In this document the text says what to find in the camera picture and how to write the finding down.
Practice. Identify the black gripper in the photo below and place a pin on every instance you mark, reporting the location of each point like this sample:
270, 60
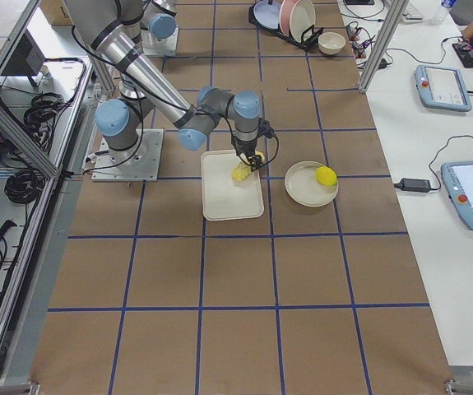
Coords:
245, 146

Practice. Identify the yellow bread piece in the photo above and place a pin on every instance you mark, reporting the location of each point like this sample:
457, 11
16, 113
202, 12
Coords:
242, 171

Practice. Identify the blue plate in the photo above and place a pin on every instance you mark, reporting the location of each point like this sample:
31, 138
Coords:
267, 13

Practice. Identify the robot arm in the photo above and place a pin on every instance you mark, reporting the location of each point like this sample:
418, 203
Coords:
112, 29
158, 17

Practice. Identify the cream plate with lemon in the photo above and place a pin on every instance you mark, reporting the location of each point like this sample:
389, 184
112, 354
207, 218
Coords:
301, 185

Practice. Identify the cream plate in rack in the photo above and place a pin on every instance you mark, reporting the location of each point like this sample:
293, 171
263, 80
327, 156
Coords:
301, 18

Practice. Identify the pink plate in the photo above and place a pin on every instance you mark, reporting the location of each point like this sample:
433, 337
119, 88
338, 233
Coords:
284, 15

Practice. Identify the white tray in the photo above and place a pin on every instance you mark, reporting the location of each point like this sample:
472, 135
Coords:
224, 198

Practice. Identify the yellow lemon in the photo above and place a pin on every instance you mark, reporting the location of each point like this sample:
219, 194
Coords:
326, 176

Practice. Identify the black dish rack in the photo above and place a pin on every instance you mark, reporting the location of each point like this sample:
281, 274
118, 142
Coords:
308, 40

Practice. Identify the cream bowl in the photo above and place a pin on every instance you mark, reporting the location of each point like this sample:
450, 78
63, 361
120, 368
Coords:
331, 43

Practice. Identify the black power adapter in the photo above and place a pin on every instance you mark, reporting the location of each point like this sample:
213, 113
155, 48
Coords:
415, 185

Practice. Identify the aluminium frame post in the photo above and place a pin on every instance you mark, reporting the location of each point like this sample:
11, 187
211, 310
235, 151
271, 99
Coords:
383, 39

